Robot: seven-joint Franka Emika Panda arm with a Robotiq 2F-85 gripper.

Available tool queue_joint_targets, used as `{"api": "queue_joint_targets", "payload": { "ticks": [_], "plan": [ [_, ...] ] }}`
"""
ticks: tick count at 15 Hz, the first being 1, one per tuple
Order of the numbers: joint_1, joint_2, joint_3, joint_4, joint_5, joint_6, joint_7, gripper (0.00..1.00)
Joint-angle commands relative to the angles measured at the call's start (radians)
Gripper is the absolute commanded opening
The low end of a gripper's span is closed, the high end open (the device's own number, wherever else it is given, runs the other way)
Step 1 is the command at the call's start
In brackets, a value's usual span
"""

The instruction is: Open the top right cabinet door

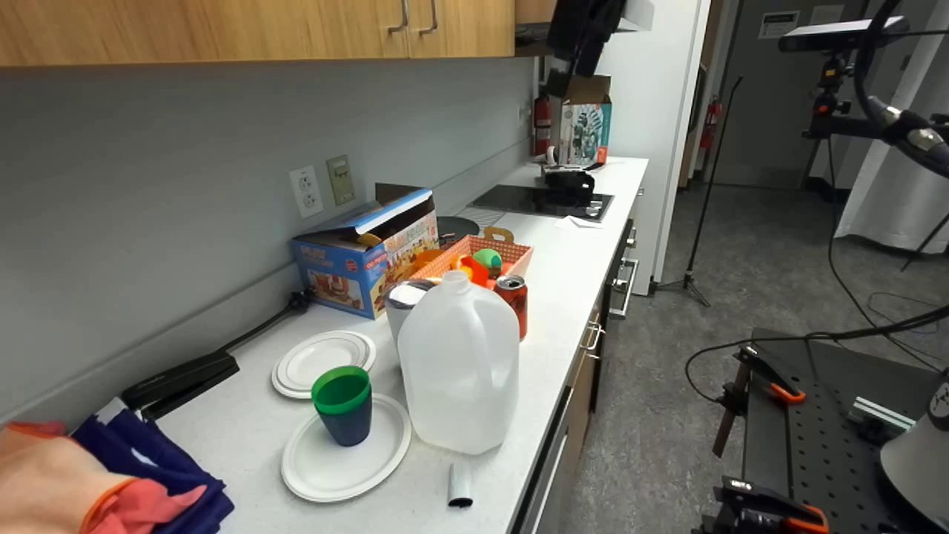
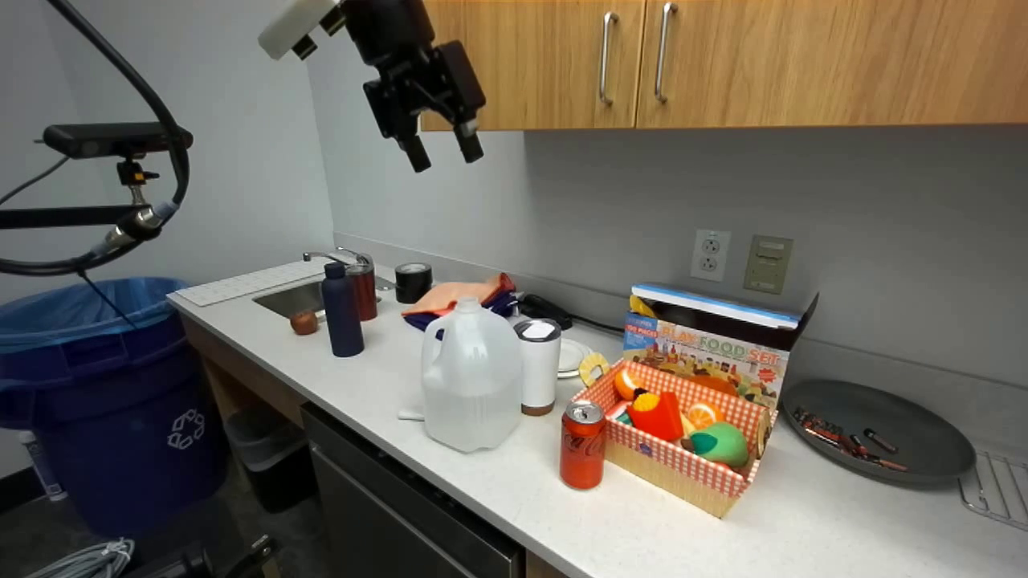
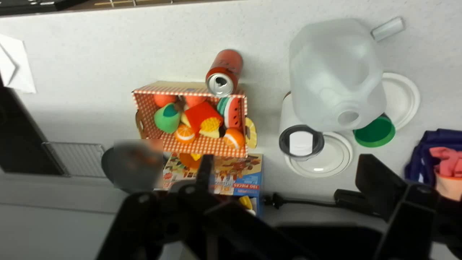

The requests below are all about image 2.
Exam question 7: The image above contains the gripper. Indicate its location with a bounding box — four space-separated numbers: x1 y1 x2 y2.
341 0 487 174

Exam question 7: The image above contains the narrow wooden cabinet door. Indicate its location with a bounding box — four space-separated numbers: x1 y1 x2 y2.
419 0 640 132

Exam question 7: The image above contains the dishwasher door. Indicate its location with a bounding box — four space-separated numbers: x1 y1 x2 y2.
300 401 528 578

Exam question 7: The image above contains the wide wooden cabinet door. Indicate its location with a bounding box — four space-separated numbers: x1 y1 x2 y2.
636 0 1028 130

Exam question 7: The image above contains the chrome tap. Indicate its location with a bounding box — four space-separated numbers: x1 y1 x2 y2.
302 246 375 271

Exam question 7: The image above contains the black tape roll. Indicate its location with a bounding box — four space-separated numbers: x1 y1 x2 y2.
394 263 434 305

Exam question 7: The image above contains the orange cloth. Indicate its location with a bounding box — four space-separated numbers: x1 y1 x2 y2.
401 272 517 319

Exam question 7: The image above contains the dark red tumbler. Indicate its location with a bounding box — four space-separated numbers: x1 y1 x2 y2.
346 254 379 323

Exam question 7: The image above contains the navy blue cloth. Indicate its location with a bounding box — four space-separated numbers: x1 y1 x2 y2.
403 291 520 332

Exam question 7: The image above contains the navy blue bottle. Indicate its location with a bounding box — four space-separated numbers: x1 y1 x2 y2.
321 262 366 359

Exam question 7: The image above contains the steel sink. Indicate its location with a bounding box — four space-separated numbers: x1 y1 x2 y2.
252 277 396 323

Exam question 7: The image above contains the black power adapter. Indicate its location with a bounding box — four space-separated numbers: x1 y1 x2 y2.
517 293 574 332

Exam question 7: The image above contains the clear plastic gallon jug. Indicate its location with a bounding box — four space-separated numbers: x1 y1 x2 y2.
420 296 524 454

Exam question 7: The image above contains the white tumbler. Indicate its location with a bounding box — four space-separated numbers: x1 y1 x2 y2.
513 318 563 417

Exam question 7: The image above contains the white plate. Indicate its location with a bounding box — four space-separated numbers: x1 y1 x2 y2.
557 337 598 381

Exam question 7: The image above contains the toy pineapple slice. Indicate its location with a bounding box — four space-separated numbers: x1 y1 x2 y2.
577 352 612 389

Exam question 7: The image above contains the toy food set box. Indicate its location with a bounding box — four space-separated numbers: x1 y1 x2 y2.
622 283 821 412

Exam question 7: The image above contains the red soda can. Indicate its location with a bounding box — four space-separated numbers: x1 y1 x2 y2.
559 400 608 491

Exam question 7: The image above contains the small black trash bin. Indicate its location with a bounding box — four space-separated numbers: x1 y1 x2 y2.
224 405 319 515

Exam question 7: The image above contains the toy red fries box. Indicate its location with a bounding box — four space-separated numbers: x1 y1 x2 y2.
626 391 686 443

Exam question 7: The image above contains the blue recycling bin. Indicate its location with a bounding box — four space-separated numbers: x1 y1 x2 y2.
0 277 231 540

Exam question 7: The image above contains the red checkered cardboard tray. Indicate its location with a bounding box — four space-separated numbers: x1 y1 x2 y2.
571 358 779 519

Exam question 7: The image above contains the toy green pear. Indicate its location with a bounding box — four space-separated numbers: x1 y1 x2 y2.
688 422 750 469

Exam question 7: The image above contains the heap of markers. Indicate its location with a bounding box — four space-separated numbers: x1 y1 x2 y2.
792 407 910 474

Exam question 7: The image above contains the grey round plate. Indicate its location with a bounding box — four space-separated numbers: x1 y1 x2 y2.
780 379 977 486

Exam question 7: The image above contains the silver cabinet door handle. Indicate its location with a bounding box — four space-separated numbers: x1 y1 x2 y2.
598 11 620 108
654 2 679 104

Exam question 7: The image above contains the thick black cable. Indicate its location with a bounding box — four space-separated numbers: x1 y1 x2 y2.
0 0 192 279

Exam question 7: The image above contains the camera on mount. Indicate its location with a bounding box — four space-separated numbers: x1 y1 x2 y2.
0 122 194 231

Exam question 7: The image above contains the white wall socket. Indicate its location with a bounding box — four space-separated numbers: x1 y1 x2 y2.
690 229 732 283

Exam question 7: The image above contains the wooden wall cabinet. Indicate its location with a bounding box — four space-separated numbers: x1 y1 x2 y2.
419 0 1028 132

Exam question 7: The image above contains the beige switch plate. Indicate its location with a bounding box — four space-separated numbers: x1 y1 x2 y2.
743 234 795 296

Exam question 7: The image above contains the thin black cable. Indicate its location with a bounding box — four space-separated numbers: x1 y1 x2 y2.
0 156 71 208

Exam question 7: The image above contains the coil of grey cable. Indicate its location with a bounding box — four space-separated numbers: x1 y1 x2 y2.
24 538 137 578

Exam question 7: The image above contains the wire rack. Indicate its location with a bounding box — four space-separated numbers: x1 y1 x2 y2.
957 450 1028 531

